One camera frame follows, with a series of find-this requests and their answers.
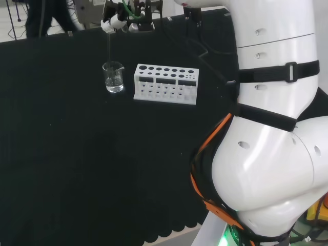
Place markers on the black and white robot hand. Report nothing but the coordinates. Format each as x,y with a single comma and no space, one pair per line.
120,20

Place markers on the clear glass rod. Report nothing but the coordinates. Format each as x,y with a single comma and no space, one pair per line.
109,51

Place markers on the clear glass beaker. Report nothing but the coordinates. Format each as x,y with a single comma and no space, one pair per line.
114,79

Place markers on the white test tube rack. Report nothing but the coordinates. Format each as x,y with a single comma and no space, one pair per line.
166,84

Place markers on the grey metal cabinet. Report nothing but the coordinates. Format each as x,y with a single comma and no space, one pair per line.
88,12

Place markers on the clear cloth clip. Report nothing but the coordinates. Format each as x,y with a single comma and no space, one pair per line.
70,33

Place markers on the person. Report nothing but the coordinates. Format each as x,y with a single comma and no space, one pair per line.
38,18

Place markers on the black bench cloth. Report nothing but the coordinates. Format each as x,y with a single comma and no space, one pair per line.
89,153

